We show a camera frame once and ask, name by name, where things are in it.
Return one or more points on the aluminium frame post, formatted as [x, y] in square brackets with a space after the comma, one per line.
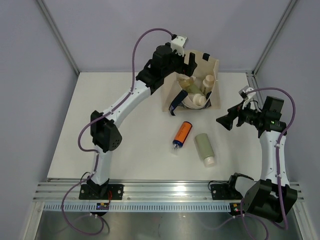
[44, 10]
[290, 7]

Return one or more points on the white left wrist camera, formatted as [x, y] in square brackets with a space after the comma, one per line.
[178, 44]

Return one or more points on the slotted white cable duct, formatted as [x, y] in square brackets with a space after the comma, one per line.
[152, 207]

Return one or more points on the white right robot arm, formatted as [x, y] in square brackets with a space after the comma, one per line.
[271, 197]

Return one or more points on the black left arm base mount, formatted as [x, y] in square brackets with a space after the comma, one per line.
[110, 192]

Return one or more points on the sage green bottle white cap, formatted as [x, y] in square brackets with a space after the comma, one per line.
[205, 149]

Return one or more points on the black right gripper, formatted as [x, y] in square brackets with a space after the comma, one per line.
[227, 120]

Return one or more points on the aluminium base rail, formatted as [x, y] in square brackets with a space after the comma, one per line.
[134, 191]

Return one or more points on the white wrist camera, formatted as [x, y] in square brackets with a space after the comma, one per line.
[247, 93]
[178, 44]

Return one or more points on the left aluminium frame post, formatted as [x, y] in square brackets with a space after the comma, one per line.
[44, 10]

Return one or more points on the small sage green bottle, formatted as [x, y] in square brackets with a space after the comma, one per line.
[193, 89]

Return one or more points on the beige canvas tote bag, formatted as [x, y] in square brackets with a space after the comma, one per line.
[174, 98]

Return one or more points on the white cream bottle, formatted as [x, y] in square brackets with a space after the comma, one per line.
[208, 83]

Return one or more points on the right aluminium frame post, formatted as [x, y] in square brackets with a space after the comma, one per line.
[290, 7]

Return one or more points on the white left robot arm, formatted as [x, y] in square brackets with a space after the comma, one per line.
[104, 127]

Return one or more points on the orange blue spray bottle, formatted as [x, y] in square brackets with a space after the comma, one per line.
[181, 136]

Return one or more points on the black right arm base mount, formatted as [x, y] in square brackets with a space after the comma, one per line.
[222, 191]

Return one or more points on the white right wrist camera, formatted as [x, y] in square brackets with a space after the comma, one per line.
[247, 93]

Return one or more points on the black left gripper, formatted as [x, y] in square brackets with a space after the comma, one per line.
[188, 68]

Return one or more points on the cream bottle with round cap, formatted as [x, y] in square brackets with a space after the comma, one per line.
[198, 99]

